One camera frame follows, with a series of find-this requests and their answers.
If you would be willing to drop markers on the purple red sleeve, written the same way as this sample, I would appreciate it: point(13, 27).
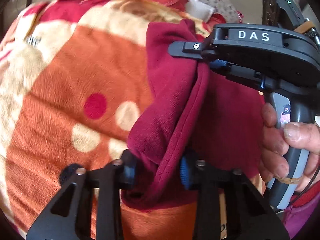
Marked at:
point(296, 215)

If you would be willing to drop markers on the maroon fleece garment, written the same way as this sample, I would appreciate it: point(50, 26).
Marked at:
point(195, 110)

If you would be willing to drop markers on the white pillow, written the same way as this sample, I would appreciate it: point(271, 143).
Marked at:
point(199, 10)

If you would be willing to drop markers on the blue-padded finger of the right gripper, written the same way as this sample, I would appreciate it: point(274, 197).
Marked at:
point(218, 64)

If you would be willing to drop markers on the red orange cream blanket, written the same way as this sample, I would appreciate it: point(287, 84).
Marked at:
point(74, 81)

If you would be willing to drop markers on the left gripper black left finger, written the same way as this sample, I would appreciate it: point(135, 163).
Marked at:
point(68, 214)

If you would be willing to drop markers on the person's right hand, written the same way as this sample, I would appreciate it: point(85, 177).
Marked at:
point(275, 143)

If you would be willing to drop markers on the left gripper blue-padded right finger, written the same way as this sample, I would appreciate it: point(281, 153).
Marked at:
point(228, 196)

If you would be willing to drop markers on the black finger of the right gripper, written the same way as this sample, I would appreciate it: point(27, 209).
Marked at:
point(188, 50)

